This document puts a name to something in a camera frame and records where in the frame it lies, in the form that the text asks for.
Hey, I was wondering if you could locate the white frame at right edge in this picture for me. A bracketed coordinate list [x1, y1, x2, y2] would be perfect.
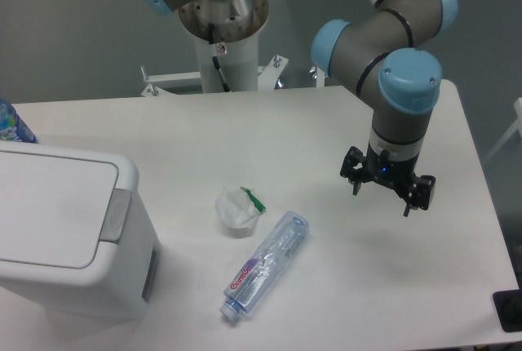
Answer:
[484, 97, 522, 164]

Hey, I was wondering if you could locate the white trash can lid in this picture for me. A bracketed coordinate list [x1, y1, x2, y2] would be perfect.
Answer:
[1, 149, 139, 269]

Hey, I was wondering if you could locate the crumpled white tissue wrapper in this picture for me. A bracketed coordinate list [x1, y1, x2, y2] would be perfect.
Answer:
[215, 187, 266, 238]

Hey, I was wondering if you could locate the black cable on pedestal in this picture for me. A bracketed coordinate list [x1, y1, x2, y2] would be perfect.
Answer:
[207, 21, 231, 93]

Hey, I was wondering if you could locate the white trash can body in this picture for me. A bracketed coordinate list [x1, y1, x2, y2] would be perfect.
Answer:
[1, 142, 161, 318]

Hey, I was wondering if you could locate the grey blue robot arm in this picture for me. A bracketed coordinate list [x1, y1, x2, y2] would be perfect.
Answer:
[147, 0, 458, 211]

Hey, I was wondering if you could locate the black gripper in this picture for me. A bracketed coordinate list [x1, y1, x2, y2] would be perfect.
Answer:
[340, 144, 436, 217]

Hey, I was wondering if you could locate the black device at table edge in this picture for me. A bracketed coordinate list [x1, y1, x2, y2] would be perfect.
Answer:
[493, 289, 521, 333]

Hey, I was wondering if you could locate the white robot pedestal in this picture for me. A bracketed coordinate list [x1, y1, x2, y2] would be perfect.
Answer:
[141, 0, 289, 96]

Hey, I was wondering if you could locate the blue labelled bottle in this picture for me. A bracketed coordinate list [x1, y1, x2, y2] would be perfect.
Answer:
[1, 99, 38, 144]

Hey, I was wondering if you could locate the clear empty plastic bottle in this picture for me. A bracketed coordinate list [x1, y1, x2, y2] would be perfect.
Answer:
[219, 211, 309, 323]

